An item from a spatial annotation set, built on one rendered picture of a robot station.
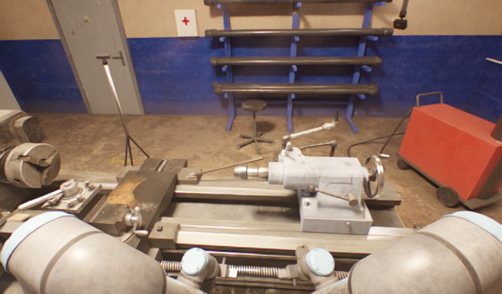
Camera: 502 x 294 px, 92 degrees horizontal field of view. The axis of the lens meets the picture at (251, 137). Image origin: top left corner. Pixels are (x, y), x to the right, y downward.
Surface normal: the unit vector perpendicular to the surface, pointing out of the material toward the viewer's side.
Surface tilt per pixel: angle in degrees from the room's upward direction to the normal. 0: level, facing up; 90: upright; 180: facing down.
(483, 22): 90
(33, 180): 90
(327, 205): 66
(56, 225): 15
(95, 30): 90
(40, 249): 25
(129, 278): 46
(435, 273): 33
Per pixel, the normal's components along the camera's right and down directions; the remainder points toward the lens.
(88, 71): -0.07, 0.51
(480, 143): -0.96, 0.15
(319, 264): 0.11, -0.66
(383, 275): -0.72, -0.54
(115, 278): 0.60, -0.39
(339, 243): -0.06, -0.40
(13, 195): 1.00, 0.02
